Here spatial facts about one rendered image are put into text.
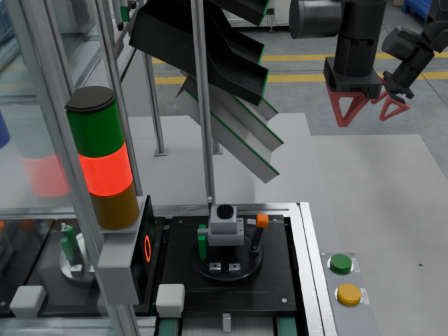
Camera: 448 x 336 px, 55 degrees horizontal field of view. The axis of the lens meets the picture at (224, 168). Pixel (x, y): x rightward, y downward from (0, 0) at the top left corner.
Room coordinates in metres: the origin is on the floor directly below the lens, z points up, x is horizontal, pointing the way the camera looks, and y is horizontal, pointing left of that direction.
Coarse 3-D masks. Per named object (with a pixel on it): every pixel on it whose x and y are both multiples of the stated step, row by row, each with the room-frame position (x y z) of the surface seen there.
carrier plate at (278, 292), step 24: (192, 216) 0.68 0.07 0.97; (240, 216) 0.68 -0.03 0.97; (192, 240) 0.61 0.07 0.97; (264, 240) 0.60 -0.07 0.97; (168, 264) 0.55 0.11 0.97; (264, 264) 0.54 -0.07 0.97; (288, 264) 0.54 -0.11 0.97; (192, 288) 0.49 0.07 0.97; (216, 288) 0.49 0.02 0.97; (240, 288) 0.49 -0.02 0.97; (264, 288) 0.49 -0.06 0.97; (288, 288) 0.48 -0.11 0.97; (192, 312) 0.44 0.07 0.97; (216, 312) 0.44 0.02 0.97; (240, 312) 0.44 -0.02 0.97; (264, 312) 0.44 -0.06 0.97; (288, 312) 0.44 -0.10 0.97
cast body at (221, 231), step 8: (216, 208) 0.58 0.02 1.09; (224, 208) 0.56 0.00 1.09; (232, 208) 0.56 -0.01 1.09; (216, 216) 0.55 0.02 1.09; (224, 216) 0.55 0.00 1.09; (232, 216) 0.55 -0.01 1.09; (216, 224) 0.54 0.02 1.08; (224, 224) 0.54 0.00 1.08; (232, 224) 0.54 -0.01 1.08; (240, 224) 0.56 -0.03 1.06; (200, 232) 0.56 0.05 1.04; (208, 232) 0.55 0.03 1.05; (216, 232) 0.54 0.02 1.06; (224, 232) 0.54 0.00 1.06; (232, 232) 0.54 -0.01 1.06; (240, 232) 0.54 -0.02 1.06; (208, 240) 0.54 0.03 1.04; (216, 240) 0.54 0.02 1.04; (224, 240) 0.54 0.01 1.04; (232, 240) 0.54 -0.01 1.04; (240, 240) 0.54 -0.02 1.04
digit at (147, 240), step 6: (144, 228) 0.38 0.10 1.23; (144, 234) 0.37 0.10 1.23; (144, 240) 0.37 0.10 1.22; (150, 240) 0.39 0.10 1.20; (144, 246) 0.36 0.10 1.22; (150, 246) 0.39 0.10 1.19; (144, 252) 0.36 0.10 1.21; (150, 252) 0.38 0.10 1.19; (144, 258) 0.35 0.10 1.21; (150, 258) 0.38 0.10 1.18; (150, 264) 0.37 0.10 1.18
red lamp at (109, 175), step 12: (108, 156) 0.36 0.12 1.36; (120, 156) 0.36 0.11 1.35; (84, 168) 0.36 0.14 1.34; (96, 168) 0.35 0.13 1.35; (108, 168) 0.35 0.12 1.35; (120, 168) 0.36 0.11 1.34; (96, 180) 0.35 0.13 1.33; (108, 180) 0.35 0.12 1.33; (120, 180) 0.36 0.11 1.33; (96, 192) 0.35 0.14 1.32; (108, 192) 0.35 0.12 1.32; (120, 192) 0.36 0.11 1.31
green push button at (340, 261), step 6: (336, 258) 0.55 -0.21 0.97; (342, 258) 0.54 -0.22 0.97; (348, 258) 0.54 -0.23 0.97; (330, 264) 0.54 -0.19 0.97; (336, 264) 0.53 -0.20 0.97; (342, 264) 0.53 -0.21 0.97; (348, 264) 0.53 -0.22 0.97; (336, 270) 0.52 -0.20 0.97; (342, 270) 0.52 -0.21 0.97; (348, 270) 0.52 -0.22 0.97
